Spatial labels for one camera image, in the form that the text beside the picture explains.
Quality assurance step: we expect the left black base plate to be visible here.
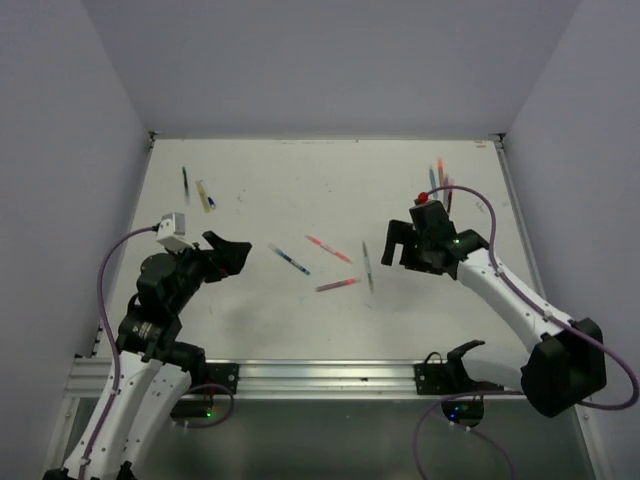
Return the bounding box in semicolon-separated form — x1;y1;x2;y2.
200;362;240;394

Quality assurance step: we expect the blue gel pen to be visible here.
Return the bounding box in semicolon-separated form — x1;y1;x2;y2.
268;244;311;276

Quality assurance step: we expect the dark green pen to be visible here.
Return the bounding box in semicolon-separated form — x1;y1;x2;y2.
181;166;190;205

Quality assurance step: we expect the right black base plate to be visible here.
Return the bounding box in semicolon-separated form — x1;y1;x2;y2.
413;363;505;396

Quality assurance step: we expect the red highlighter pen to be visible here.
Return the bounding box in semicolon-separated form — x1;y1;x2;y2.
305;235;353;264

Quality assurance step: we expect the light blue pen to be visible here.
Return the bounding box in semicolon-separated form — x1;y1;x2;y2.
428;166;438;199

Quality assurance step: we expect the yellow highlighter pen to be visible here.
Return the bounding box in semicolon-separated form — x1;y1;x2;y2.
195;180;211;213

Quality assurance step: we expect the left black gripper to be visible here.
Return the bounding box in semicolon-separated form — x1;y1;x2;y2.
165;230;250;314

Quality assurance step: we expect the aluminium mounting rail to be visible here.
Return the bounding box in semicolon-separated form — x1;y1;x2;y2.
62;357;506;401

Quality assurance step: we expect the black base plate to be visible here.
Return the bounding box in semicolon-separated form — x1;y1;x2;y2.
200;362;240;394
413;363;505;396

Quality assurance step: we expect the purple red pen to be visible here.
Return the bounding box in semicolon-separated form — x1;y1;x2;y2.
444;175;453;213

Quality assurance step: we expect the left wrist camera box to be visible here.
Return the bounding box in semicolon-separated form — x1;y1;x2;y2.
155;212;193;253

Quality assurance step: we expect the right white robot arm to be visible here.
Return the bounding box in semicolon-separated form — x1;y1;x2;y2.
381;200;606;417

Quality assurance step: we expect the green thin pen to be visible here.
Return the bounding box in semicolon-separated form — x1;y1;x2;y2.
361;240;374;295

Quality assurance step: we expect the orange tipped pen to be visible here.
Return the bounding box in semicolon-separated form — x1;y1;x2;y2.
437;158;447;194

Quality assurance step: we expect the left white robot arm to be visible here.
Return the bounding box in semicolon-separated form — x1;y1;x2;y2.
44;226;252;479

